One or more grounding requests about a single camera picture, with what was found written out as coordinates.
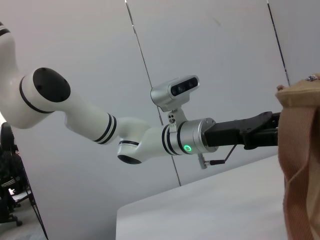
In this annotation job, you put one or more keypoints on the black office chair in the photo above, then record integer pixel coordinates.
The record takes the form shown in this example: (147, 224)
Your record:
(8, 160)

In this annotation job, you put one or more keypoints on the khaki canvas food bag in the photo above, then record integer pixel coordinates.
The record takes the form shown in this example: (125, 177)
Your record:
(300, 150)

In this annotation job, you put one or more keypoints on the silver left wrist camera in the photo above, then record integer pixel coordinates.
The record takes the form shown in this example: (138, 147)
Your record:
(163, 95)

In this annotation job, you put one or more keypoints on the silver metal zipper pull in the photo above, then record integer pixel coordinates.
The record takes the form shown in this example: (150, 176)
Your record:
(312, 78)

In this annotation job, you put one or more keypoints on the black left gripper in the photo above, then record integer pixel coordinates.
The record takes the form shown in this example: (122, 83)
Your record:
(225, 136)

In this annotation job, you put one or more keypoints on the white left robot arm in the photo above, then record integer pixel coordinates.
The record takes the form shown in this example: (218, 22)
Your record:
(85, 117)

